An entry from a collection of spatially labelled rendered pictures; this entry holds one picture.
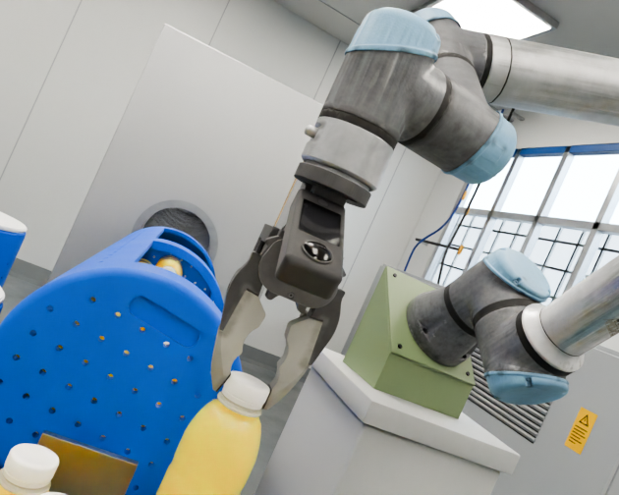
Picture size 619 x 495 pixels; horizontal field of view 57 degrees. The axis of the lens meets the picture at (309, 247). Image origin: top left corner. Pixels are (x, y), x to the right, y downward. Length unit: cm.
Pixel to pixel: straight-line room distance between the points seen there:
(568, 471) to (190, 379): 174
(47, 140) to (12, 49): 82
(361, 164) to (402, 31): 12
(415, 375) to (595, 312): 36
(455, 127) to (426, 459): 66
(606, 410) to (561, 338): 131
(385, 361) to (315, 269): 65
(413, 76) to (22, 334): 47
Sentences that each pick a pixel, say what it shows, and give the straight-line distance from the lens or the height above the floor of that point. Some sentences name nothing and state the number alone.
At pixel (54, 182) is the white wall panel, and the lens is 576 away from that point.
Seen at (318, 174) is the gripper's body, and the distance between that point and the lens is 49.
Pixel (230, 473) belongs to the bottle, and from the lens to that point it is 51.
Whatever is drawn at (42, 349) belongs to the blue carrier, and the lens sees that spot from 68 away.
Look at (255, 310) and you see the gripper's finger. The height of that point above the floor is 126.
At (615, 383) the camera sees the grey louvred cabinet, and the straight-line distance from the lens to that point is 221.
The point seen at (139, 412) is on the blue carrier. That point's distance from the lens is 69.
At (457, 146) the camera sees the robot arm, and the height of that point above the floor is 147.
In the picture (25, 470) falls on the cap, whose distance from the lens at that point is 53.
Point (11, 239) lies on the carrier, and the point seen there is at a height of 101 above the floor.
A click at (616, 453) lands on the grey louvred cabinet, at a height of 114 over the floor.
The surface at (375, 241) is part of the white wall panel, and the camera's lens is 627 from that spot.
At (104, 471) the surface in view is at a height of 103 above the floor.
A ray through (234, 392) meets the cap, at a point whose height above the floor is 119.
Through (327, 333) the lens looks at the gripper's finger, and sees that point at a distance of 51.
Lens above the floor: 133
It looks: level
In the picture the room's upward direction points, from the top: 24 degrees clockwise
